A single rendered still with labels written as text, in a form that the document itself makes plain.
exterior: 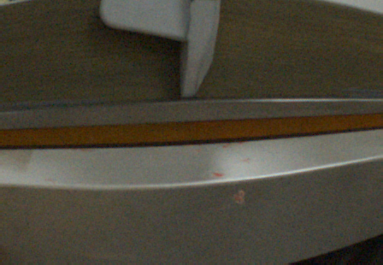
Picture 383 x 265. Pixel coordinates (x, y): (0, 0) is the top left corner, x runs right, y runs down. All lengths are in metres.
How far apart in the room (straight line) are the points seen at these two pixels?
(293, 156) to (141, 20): 0.11
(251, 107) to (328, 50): 0.07
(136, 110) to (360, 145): 0.12
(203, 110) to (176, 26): 0.04
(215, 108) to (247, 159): 0.09
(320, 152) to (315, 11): 0.13
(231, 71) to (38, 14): 0.12
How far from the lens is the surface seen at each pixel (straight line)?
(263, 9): 0.26
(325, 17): 0.28
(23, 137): 0.26
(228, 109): 0.24
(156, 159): 0.15
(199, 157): 0.15
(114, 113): 0.23
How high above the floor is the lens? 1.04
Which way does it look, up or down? 13 degrees down
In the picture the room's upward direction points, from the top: 1 degrees clockwise
